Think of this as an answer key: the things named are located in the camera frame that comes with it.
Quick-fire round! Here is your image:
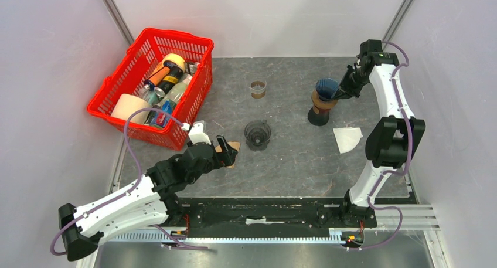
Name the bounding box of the blue ribbed dripper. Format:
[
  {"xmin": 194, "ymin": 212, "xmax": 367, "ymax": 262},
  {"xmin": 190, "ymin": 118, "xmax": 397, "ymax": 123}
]
[{"xmin": 315, "ymin": 77, "xmax": 339, "ymax": 102}]

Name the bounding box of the brown wooden ring holder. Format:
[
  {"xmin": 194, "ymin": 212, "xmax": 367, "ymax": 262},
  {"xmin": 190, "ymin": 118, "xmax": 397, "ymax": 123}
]
[{"xmin": 310, "ymin": 90, "xmax": 338, "ymax": 114}]

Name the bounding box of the white paper coffee filter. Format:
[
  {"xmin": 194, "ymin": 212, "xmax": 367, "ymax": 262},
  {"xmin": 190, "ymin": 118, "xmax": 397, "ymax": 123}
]
[{"xmin": 333, "ymin": 127, "xmax": 363, "ymax": 154}]

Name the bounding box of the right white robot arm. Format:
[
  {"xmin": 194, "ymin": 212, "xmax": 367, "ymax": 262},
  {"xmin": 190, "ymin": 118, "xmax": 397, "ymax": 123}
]
[{"xmin": 334, "ymin": 39, "xmax": 426, "ymax": 226}]

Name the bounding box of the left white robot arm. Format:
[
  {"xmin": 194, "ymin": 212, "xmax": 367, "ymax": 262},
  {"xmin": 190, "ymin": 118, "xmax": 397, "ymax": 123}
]
[{"xmin": 55, "ymin": 135, "xmax": 239, "ymax": 262}]

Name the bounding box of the brown paper coffee filter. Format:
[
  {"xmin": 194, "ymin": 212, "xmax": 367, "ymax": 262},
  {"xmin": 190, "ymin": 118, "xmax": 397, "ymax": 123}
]
[{"xmin": 215, "ymin": 141, "xmax": 241, "ymax": 169}]

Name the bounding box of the grey transparent dripper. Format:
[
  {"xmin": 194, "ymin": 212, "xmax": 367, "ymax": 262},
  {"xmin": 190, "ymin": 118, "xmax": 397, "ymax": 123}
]
[{"xmin": 244, "ymin": 120, "xmax": 271, "ymax": 151}]

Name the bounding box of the black red carafe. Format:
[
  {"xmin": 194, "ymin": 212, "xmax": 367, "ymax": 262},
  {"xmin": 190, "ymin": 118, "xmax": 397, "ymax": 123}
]
[{"xmin": 307, "ymin": 106, "xmax": 330, "ymax": 126}]

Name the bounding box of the small glass with brown band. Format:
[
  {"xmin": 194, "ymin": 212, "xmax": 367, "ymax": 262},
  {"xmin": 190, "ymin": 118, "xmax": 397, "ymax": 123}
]
[{"xmin": 249, "ymin": 80, "xmax": 267, "ymax": 99}]

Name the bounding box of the clear plastic bottle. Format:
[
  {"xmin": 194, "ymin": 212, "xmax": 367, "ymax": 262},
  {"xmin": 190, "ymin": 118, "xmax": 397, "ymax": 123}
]
[{"xmin": 162, "ymin": 74, "xmax": 193, "ymax": 108}]

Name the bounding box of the orange black bottle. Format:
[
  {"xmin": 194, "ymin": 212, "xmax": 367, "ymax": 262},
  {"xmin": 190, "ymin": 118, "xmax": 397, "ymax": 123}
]
[{"xmin": 144, "ymin": 61, "xmax": 183, "ymax": 89}]

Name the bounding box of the yellow tape roll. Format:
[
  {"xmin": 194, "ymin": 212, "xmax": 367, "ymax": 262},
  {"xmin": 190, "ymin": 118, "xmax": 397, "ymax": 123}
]
[{"xmin": 161, "ymin": 53, "xmax": 185, "ymax": 72}]

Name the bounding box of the red plastic basket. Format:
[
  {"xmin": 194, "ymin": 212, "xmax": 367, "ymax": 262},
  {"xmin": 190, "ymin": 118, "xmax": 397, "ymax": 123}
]
[{"xmin": 87, "ymin": 28, "xmax": 214, "ymax": 150}]

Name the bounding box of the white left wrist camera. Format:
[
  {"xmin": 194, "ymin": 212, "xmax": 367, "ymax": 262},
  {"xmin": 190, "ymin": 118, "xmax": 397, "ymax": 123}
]
[{"xmin": 181, "ymin": 120, "xmax": 212, "ymax": 147}]

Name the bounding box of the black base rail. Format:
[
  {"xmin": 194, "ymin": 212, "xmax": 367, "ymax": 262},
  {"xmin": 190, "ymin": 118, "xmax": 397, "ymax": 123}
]
[{"xmin": 160, "ymin": 198, "xmax": 377, "ymax": 238}]

